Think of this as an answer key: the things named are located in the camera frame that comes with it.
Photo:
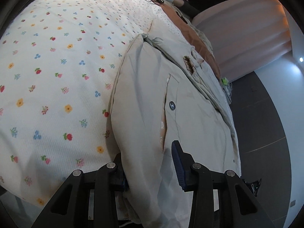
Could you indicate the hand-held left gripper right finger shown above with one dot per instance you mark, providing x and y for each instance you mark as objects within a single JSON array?
[{"x": 178, "y": 163}]

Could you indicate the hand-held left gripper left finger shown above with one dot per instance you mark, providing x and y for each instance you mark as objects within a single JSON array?
[{"x": 111, "y": 178}]

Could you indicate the beige jacket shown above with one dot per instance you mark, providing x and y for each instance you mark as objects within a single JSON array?
[{"x": 142, "y": 87}]

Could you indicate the white nightstand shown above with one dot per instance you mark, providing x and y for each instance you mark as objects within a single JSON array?
[{"x": 230, "y": 95}]

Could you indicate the green item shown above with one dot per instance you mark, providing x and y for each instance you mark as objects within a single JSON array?
[{"x": 224, "y": 81}]

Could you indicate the orange duvet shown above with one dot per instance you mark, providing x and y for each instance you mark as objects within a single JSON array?
[{"x": 204, "y": 57}]

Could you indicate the white floral blanket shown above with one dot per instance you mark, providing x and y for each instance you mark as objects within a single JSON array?
[{"x": 59, "y": 64}]

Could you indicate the beige fuzzy blanket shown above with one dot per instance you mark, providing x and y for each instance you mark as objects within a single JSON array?
[{"x": 204, "y": 38}]

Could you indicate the pink curtain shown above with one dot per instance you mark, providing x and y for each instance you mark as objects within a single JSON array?
[{"x": 242, "y": 28}]

